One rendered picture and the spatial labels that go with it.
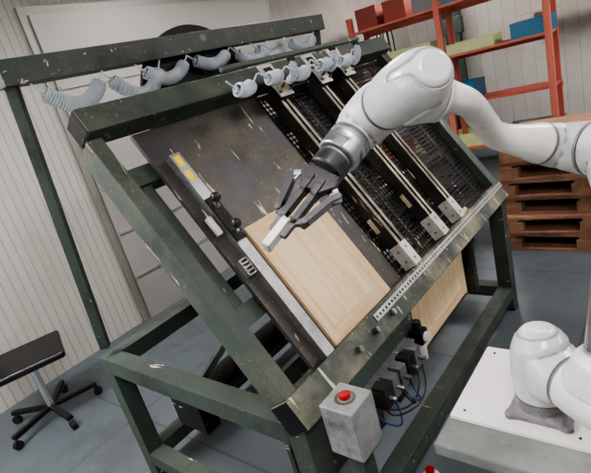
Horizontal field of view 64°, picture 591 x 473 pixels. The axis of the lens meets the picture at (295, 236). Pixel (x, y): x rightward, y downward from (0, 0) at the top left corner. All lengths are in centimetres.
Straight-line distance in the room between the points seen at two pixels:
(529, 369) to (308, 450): 74
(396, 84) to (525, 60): 865
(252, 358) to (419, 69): 108
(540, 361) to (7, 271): 389
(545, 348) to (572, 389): 13
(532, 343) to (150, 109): 149
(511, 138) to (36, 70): 179
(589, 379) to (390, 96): 85
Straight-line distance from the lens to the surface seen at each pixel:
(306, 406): 165
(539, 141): 126
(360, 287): 203
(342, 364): 178
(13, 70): 223
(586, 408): 140
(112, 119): 183
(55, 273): 458
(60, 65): 231
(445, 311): 307
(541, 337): 148
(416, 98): 85
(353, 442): 153
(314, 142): 228
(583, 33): 930
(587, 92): 940
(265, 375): 160
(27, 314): 454
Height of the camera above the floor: 186
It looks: 18 degrees down
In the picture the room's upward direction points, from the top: 16 degrees counter-clockwise
